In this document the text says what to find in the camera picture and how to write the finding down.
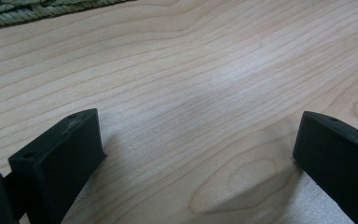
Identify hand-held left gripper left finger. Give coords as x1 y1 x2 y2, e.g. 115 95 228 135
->
3 107 108 224

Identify green woven rope mat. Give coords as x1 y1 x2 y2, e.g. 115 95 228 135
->
0 0 131 27

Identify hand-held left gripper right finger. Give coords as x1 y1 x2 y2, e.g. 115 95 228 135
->
292 110 358 224

